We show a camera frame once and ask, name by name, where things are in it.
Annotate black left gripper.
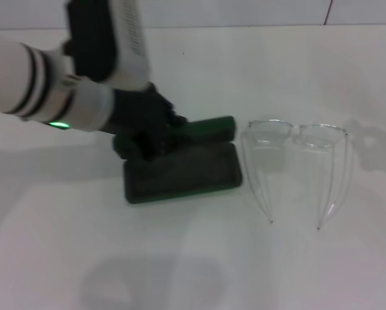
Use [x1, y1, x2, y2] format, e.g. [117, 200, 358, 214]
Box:
[107, 83, 189, 162]

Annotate green glasses case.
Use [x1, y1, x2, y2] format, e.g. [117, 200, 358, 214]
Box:
[112, 116, 244, 205]

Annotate clear white glasses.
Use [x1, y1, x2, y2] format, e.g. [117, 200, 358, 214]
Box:
[241, 119, 355, 231]

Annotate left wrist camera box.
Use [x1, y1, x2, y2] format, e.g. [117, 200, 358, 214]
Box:
[65, 0, 151, 91]

